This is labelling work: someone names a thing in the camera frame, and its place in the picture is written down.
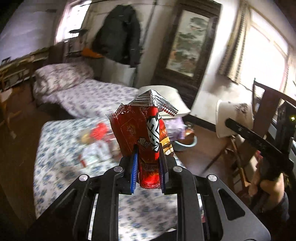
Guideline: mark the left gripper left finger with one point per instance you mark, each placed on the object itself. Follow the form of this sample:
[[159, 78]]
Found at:
[[128, 182]]

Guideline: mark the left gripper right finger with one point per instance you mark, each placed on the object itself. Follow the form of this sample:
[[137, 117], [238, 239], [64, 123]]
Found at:
[[166, 164]]

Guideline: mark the clear plastic wrapper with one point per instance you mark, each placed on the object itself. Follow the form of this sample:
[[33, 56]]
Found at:
[[96, 152]]

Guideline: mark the red snack bag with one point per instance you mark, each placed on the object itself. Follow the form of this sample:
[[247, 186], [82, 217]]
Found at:
[[139, 123]]

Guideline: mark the red mesh net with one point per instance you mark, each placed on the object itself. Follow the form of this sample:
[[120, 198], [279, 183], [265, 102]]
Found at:
[[100, 132]]

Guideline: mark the right hand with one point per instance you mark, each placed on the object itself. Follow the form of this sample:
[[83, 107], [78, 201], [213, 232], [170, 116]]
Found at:
[[275, 189]]

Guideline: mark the teal plastic basin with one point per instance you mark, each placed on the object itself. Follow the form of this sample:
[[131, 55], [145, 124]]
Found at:
[[188, 142]]

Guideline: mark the white quilted pillow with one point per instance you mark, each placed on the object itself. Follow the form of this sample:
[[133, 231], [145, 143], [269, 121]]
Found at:
[[172, 95]]

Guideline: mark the purple floral bed sheet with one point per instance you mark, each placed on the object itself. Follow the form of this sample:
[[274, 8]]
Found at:
[[91, 98]]

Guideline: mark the striped window curtain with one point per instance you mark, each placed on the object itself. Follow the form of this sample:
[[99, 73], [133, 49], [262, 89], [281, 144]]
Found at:
[[231, 64]]

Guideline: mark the folded dark floral quilt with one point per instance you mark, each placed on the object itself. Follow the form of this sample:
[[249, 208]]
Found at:
[[57, 77]]

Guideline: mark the black hanging coat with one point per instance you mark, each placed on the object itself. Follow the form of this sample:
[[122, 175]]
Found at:
[[119, 37]]

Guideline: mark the framed landscape painting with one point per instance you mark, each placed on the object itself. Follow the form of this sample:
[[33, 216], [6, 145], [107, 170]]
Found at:
[[187, 47]]

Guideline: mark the orange chair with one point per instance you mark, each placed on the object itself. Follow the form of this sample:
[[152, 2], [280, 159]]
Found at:
[[86, 52]]

